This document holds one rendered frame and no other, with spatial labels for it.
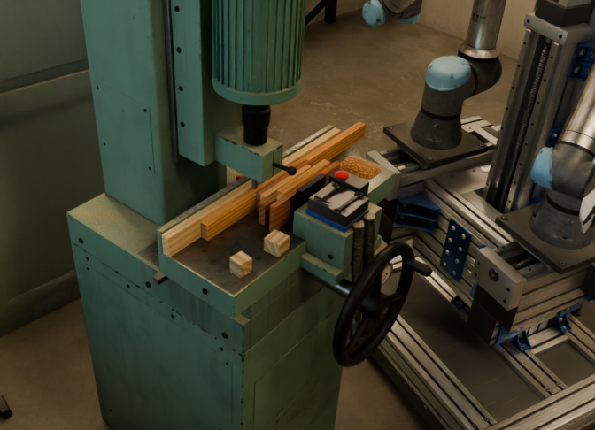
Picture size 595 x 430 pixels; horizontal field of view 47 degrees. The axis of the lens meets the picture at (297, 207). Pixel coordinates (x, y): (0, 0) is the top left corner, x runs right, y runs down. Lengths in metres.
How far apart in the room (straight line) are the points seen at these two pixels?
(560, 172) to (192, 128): 0.74
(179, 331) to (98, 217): 0.34
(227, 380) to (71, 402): 0.90
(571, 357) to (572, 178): 1.09
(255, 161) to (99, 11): 0.44
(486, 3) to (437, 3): 3.20
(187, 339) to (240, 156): 0.44
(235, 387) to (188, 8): 0.81
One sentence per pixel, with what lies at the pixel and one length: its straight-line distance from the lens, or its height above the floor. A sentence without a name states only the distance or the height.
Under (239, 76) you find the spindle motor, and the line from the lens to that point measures 1.30.
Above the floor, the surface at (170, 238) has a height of 0.95.
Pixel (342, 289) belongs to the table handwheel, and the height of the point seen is 0.82.
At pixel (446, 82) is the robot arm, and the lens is 1.93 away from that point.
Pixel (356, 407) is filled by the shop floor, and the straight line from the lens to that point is 2.31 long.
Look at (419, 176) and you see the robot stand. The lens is 2.01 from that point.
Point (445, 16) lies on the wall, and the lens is 5.16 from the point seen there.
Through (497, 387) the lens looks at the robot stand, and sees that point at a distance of 2.20.
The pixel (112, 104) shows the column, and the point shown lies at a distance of 1.59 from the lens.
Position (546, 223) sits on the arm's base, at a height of 0.86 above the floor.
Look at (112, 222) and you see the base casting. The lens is 1.69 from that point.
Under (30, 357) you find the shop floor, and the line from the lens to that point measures 2.52.
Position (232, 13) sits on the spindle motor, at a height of 1.37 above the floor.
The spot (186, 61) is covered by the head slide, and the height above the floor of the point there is 1.23.
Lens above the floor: 1.81
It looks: 36 degrees down
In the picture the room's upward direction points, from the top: 4 degrees clockwise
